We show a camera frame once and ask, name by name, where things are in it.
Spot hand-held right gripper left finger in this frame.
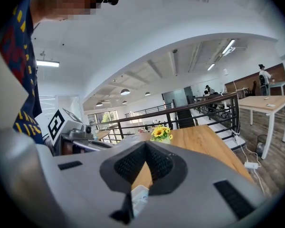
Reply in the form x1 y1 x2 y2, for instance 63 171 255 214
99 141 147 225

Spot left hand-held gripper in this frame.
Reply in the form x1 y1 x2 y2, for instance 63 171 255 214
47 107 115 156

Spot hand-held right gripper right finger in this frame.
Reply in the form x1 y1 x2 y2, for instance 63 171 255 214
145 141 189 196

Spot white packet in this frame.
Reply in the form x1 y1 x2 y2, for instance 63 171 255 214
131 184 150 219

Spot potted yellow sunflowers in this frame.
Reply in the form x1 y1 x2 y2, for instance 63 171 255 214
150 124 174 145

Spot black metal railing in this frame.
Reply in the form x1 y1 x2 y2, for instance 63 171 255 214
90 92 240 147

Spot white staircase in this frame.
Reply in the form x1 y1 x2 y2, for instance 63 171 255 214
190 107 247 150

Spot person's navy printed shirt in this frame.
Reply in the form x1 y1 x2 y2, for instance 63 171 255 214
0 0 44 145

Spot black mesh waste bin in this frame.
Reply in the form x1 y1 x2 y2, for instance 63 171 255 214
256 134 269 158

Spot light wooden table white legs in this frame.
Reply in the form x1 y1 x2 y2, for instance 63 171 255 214
237 95 285 160

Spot black office chair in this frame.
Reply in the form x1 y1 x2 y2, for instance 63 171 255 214
259 74 270 96

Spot person's head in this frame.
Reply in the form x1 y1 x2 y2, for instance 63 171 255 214
30 0 103 25

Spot small white table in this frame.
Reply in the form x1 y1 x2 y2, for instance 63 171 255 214
269 80 285 96

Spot white power cable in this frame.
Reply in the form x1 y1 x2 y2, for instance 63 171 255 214
232 79 266 196

